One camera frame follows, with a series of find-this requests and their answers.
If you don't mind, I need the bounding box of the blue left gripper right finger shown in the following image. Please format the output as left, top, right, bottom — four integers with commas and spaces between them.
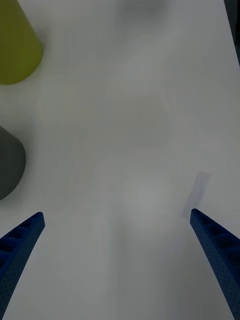
189, 208, 240, 320

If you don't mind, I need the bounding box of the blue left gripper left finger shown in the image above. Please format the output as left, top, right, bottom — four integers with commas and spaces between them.
0, 211, 46, 320

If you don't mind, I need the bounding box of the grey plastic bin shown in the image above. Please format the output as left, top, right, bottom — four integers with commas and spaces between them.
0, 125, 27, 201

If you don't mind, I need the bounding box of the yellow-green plastic bin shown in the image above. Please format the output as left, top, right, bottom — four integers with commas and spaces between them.
0, 0, 44, 86

